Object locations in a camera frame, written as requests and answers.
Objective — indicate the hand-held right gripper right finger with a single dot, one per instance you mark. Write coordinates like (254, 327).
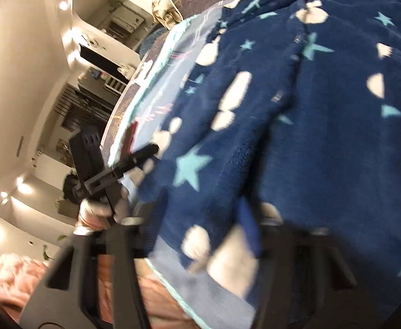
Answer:
(300, 264)

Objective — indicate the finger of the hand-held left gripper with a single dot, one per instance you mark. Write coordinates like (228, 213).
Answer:
(135, 159)

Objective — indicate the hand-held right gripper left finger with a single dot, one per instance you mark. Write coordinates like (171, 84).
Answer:
(121, 246)

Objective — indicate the navy star print fleece garment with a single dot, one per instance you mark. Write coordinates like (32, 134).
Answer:
(324, 144)

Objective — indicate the person's left hand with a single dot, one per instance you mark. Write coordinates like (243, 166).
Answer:
(92, 214)

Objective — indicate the green plant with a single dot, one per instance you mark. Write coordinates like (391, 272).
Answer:
(62, 237)

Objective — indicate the blue-grey striped blanket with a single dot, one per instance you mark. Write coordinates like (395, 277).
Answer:
(203, 291)

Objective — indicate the black television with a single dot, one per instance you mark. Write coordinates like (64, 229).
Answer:
(107, 58)

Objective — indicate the pink blanket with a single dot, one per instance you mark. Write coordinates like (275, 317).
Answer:
(11, 274)

